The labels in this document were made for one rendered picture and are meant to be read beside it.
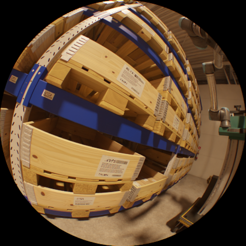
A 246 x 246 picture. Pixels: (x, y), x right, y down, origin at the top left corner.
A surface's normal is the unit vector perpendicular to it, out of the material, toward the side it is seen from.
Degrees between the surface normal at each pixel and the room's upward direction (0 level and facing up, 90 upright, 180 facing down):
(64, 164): 90
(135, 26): 180
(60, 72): 90
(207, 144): 90
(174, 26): 180
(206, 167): 90
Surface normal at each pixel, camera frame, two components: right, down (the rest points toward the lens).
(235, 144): -0.87, -0.35
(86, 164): 0.55, 0.09
